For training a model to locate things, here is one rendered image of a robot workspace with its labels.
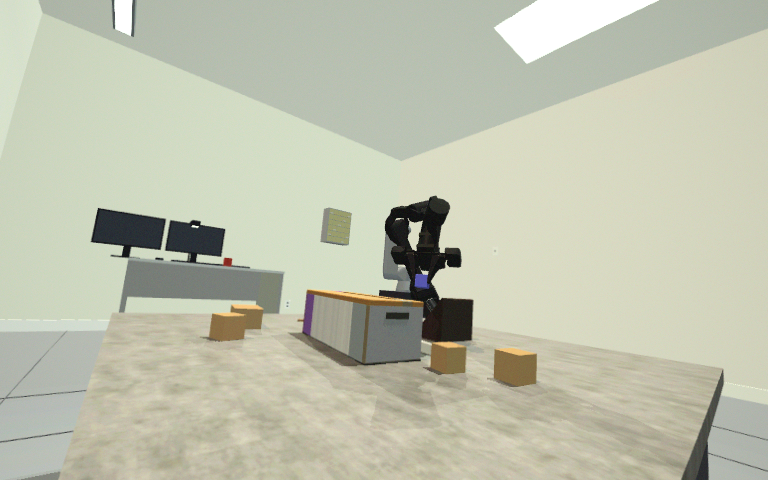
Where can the blue block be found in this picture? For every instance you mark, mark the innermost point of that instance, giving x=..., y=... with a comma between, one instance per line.
x=421, y=281

